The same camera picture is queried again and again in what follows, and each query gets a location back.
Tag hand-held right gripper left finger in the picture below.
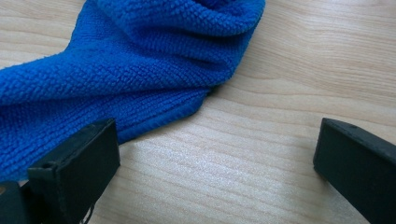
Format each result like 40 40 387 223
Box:
27 118 121 224

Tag blue microfiber cloth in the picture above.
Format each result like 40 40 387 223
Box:
0 0 266 183

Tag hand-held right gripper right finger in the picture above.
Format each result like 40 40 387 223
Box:
313 117 396 224

